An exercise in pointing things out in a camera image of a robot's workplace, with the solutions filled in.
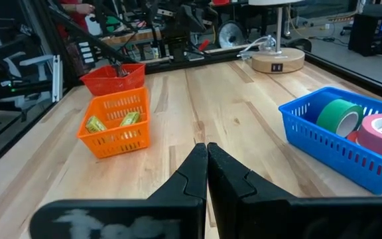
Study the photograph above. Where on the orange plastic basket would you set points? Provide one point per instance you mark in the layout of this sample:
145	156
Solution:
118	146

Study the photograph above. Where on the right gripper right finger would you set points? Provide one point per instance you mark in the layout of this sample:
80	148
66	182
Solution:
244	212

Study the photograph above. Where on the staple remover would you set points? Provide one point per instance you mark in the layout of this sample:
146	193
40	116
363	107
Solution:
120	70

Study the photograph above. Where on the white metal bracket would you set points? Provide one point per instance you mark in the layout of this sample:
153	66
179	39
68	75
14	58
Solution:
57	79

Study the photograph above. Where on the wooden background table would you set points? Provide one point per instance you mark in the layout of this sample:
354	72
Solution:
138	36

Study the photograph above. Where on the black power strip white labels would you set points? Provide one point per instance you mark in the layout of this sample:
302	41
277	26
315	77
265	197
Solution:
86	53

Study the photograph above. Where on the person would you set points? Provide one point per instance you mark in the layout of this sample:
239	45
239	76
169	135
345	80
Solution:
78	21

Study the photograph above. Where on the blue plastic basket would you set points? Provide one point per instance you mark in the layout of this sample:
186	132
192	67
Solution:
327	149

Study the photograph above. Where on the pink tape roll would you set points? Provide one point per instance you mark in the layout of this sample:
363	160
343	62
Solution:
370	139

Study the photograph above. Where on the black computer tower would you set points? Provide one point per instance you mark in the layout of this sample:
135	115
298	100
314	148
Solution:
366	36

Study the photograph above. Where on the person's hand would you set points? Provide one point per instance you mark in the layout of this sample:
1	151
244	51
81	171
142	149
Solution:
85	8

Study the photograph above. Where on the yellow-green staples box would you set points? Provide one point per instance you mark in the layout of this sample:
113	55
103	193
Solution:
95	125
130	119

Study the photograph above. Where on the red plastic basket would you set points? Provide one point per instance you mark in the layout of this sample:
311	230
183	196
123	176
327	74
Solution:
111	86

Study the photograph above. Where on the red tape roll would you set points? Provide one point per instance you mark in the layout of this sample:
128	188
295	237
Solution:
353	136

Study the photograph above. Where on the white cylindrical bin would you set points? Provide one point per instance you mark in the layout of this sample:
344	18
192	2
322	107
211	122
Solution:
277	61

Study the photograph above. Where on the green tape roll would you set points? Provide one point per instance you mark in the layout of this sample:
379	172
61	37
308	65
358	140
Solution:
330	114

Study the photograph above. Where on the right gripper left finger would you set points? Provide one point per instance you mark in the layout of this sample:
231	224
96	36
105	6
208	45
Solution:
164	212

